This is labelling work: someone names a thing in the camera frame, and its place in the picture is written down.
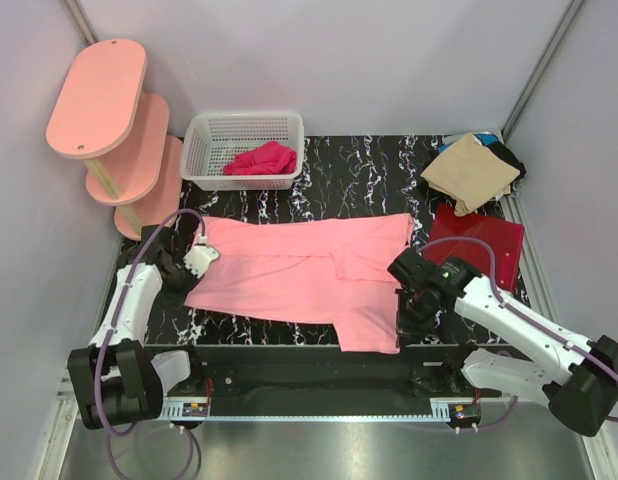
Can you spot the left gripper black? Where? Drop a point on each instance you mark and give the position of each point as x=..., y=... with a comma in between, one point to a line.
x=176, y=299

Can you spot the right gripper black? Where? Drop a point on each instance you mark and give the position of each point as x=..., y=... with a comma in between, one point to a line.
x=408, y=331

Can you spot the light pink t shirt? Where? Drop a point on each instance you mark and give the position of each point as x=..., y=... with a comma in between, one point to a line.
x=328, y=272

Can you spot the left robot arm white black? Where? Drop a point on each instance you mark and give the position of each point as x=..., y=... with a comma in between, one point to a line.
x=115, y=376

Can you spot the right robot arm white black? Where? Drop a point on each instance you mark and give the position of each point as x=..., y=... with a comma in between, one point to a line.
x=574, y=377

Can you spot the red plastic folding board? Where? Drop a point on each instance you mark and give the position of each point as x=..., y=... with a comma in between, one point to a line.
x=505, y=238

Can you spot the white plastic laundry basket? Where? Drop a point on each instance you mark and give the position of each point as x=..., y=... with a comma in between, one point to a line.
x=213, y=140

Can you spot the beige folded t shirt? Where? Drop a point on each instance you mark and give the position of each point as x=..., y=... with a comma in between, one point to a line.
x=470, y=174

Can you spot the magenta t shirt in basket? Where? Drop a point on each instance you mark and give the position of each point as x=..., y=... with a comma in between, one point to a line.
x=271, y=158

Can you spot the black folded garment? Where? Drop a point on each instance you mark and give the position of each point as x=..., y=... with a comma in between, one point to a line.
x=506, y=155

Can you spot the pink three tier shelf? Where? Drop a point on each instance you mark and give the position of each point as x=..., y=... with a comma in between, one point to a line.
x=105, y=119

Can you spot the blue folded garment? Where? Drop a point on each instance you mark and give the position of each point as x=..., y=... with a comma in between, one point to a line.
x=484, y=138

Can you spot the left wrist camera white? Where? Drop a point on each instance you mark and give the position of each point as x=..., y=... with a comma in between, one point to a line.
x=200, y=256

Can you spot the aluminium frame rail front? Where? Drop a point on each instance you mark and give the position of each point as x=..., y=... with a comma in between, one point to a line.
x=319, y=393

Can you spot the left corner aluminium post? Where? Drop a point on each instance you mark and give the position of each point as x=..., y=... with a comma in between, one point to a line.
x=79, y=21

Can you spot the corner aluminium post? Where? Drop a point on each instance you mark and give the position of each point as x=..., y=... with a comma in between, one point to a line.
x=568, y=18
x=79, y=21

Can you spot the right corner aluminium post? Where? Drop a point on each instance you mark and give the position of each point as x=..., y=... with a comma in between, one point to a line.
x=568, y=18

